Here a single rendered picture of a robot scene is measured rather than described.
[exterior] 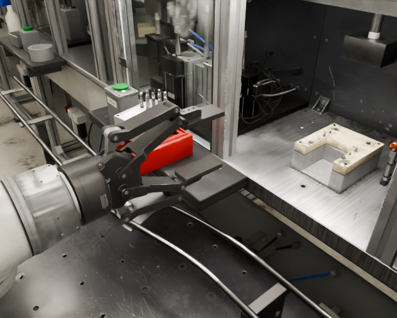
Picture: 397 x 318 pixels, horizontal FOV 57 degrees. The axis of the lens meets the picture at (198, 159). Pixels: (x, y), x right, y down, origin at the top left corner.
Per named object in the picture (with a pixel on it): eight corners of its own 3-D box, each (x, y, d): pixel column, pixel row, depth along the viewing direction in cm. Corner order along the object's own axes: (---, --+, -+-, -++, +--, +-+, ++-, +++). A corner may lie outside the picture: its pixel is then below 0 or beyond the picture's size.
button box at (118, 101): (108, 125, 102) (103, 86, 96) (133, 118, 106) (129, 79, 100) (122, 137, 97) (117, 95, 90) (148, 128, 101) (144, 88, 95)
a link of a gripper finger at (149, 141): (108, 169, 47) (102, 162, 46) (171, 113, 50) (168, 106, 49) (123, 183, 44) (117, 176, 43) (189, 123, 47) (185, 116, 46)
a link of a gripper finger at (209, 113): (171, 122, 50) (171, 117, 49) (211, 108, 53) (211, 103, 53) (185, 130, 48) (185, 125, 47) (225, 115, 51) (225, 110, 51)
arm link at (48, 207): (17, 207, 34) (79, 183, 37) (-7, 164, 40) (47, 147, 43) (41, 272, 39) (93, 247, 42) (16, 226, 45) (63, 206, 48)
